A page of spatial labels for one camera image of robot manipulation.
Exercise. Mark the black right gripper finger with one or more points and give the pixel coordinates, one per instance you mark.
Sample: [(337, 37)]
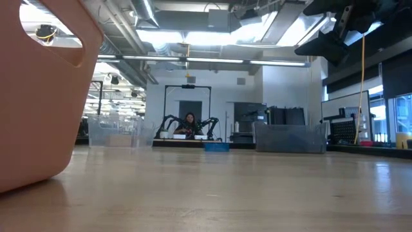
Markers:
[(325, 46), (328, 6)]

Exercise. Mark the black background robot arm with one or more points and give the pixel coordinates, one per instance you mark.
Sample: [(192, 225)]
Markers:
[(210, 122), (167, 119)]

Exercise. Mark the black monitors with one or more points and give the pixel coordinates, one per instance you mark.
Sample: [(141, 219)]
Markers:
[(286, 116)]

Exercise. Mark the black pegboard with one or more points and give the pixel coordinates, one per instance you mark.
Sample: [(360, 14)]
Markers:
[(342, 130)]

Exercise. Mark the grey translucent plastic bin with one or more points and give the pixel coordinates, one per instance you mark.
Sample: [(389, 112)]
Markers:
[(289, 141)]

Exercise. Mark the red tray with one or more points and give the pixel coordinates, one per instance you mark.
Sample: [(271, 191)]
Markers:
[(366, 143)]

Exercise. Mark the overhead light bar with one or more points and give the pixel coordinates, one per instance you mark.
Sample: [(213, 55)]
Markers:
[(212, 60)]

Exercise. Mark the white bottle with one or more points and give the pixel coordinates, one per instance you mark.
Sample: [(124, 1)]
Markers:
[(236, 127)]

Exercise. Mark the blue toy brick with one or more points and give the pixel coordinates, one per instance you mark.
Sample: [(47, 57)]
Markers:
[(216, 147)]

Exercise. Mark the white tray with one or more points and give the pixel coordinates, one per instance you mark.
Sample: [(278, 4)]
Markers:
[(201, 137), (179, 136)]

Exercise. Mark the person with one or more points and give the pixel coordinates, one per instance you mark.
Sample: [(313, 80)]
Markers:
[(190, 124)]

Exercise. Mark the white cup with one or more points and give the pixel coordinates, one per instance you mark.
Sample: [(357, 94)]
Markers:
[(164, 134)]

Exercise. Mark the clear plastic bin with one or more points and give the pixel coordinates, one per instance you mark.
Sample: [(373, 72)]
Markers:
[(96, 135)]

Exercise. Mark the black ceiling-hung device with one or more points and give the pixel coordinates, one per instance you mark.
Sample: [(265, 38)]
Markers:
[(46, 32)]

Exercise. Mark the orange plastic bin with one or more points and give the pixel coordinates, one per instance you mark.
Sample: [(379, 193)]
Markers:
[(38, 112)]

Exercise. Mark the black background station frame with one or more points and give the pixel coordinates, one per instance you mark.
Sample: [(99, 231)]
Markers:
[(188, 86)]

